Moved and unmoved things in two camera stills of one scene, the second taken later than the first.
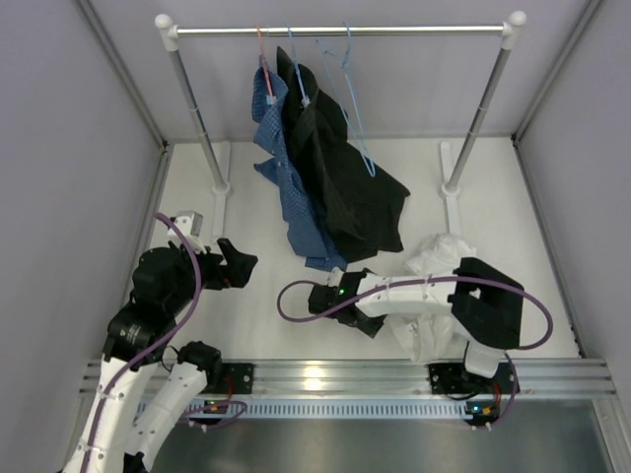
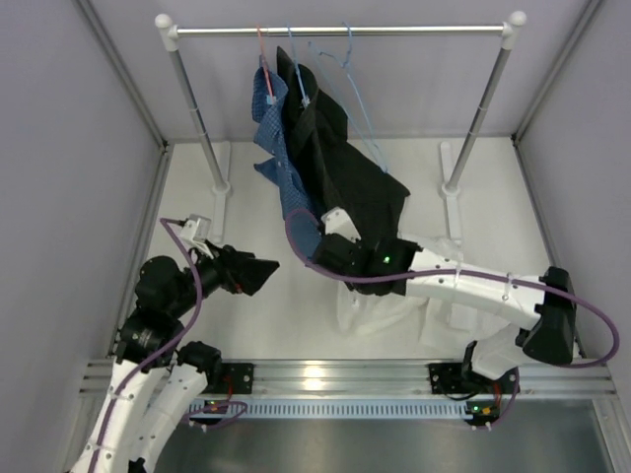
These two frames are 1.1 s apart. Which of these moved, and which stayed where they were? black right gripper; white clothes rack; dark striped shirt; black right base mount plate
Moved: black right gripper
Stayed: black right base mount plate; dark striped shirt; white clothes rack
